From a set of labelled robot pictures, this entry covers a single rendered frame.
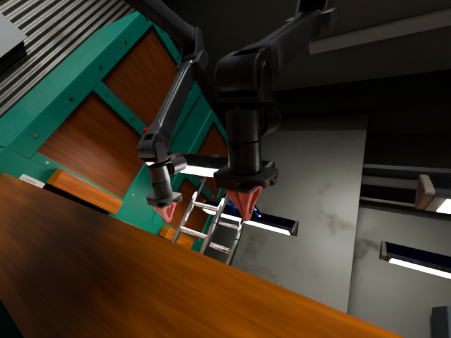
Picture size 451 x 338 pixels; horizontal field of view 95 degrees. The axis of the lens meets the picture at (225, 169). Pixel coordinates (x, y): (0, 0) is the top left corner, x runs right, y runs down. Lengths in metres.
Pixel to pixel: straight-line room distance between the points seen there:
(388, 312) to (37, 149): 3.11
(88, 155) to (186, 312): 0.94
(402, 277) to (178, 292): 2.94
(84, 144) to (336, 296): 2.21
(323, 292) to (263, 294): 2.13
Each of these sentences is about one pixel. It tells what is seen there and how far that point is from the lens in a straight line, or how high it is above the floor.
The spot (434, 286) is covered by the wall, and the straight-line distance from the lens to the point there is 3.16.
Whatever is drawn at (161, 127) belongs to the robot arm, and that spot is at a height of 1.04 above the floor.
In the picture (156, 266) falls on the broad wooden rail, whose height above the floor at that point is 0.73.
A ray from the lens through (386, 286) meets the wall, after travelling 3.07.
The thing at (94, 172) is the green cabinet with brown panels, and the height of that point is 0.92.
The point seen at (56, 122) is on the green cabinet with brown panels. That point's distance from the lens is 1.06.
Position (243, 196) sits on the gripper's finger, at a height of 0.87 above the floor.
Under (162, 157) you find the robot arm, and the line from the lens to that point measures 0.63.
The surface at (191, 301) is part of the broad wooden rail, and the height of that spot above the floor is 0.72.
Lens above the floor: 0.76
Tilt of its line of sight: 24 degrees up
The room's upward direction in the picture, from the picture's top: 23 degrees clockwise
